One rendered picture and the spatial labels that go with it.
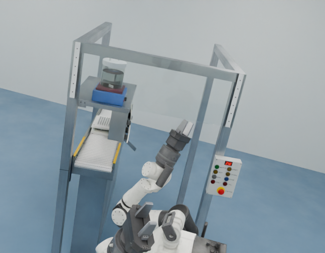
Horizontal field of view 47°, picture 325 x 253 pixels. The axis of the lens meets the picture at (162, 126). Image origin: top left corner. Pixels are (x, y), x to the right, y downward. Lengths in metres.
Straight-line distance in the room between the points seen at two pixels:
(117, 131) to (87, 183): 0.55
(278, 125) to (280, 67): 0.84
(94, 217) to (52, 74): 3.63
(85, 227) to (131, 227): 2.05
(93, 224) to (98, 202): 0.21
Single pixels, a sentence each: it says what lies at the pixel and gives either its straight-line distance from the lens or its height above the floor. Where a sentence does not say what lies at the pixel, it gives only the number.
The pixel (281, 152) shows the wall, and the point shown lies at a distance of 5.77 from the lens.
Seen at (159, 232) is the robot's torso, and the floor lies 1.23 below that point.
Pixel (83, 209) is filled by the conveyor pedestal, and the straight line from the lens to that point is 2.92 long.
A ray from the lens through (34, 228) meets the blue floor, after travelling 3.43.
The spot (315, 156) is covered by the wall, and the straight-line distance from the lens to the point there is 5.85.
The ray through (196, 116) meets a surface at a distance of 2.31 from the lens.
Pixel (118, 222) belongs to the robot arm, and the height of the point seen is 1.10.
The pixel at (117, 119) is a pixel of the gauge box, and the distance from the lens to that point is 2.40.
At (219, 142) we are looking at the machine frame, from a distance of 2.39.
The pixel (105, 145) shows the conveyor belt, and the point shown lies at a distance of 2.87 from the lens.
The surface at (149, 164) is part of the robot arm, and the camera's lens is 1.58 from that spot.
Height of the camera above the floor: 2.10
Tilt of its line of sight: 21 degrees down
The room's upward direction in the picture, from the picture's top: 12 degrees clockwise
